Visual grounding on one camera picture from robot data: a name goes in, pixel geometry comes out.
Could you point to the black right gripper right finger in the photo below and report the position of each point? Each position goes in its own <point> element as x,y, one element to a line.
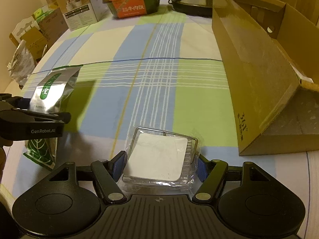
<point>211,173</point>

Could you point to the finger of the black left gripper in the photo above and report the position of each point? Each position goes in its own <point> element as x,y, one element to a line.
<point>24,116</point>
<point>10,102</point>

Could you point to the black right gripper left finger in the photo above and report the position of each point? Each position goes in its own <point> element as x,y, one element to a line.
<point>106,175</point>

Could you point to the silver green foil pouch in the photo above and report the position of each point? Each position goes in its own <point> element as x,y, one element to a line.
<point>51,96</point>

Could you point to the clear tray with white pad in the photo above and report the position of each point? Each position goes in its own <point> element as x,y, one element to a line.
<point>159,160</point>

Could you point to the white crumpled bag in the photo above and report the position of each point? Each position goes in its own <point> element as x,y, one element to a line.
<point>22,64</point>

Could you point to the brown cardboard carton on floor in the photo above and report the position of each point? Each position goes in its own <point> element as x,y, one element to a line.
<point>50,26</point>

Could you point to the white wooden chair back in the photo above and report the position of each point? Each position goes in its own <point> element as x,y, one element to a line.
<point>21,28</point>

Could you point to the checked tablecloth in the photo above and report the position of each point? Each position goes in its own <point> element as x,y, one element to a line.
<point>164,71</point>

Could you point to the white product carton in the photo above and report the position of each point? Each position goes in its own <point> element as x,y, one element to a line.
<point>82,13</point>

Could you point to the brown cardboard box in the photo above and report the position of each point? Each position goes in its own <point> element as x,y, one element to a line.
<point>270,54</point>

